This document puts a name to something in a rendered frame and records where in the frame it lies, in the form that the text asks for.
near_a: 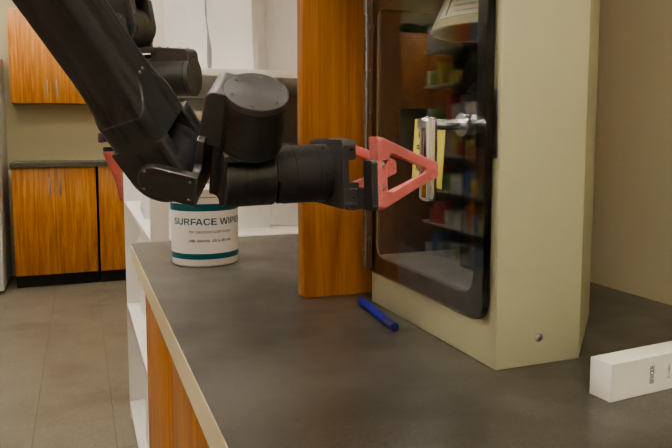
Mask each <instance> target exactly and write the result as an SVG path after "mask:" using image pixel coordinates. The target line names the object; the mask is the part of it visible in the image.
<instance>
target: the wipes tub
mask: <svg viewBox="0 0 672 448"><path fill-rule="evenodd" d="M209 185H210V184H206V186H205V188H204V190H203V192H202V194H201V196H200V198H199V200H198V202H197V204H196V206H195V207H193V206H189V205H185V204H181V203H177V202H170V216H171V251H172V262H173V263H174V264H176V265H179V266H185V267H215V266H223V265H228V264H232V263H234V262H236V261H237V260H238V207H227V208H223V207H222V206H221V205H220V204H219V200H218V197H217V196H216V195H214V194H210V193H209Z"/></svg>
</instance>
